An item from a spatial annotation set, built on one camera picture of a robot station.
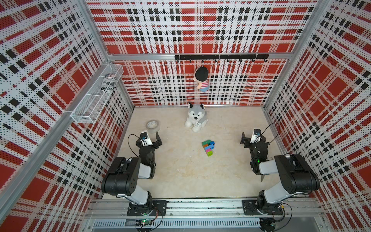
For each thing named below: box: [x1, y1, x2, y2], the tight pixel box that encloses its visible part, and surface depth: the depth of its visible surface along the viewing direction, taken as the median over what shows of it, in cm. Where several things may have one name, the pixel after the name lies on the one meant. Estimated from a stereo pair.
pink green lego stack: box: [205, 148, 214, 157], surface depth 95 cm
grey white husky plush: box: [184, 101, 209, 133], surface depth 96 cm
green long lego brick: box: [201, 139, 212, 146], surface depth 100 cm
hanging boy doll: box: [193, 64, 210, 92], surface depth 96 cm
